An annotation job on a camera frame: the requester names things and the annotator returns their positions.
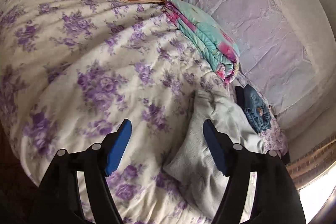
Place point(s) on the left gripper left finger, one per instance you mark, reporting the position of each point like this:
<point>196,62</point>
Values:
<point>114,146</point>

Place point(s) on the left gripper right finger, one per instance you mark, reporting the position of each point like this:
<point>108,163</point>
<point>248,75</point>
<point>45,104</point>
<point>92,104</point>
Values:
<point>216,142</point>

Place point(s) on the grey sweatpants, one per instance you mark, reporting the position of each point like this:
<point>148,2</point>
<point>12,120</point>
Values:
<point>199,163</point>

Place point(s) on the folded blue jeans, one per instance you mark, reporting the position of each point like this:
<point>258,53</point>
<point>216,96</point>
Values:
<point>256,111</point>

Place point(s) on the folded black garment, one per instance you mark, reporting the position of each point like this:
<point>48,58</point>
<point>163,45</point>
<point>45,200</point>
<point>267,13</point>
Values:
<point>240,99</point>

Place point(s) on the purple floral bedspread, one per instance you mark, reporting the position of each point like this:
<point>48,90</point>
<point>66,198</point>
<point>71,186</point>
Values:
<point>73,70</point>

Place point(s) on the folded turquoise pink floral blanket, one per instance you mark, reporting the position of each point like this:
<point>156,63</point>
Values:
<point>214,44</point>

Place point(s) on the striped beige curtain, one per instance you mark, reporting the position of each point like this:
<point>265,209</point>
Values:
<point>313,164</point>

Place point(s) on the lavender lace headboard cover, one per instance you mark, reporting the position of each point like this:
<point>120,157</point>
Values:
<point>287,49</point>

